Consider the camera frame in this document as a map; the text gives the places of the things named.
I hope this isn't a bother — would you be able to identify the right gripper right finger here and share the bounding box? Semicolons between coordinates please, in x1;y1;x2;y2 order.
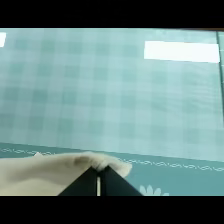
99;165;144;197

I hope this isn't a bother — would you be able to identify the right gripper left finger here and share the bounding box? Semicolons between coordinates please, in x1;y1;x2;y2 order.
57;166;99;197

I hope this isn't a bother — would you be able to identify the beige garment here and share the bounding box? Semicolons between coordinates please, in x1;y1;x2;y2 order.
0;150;133;197

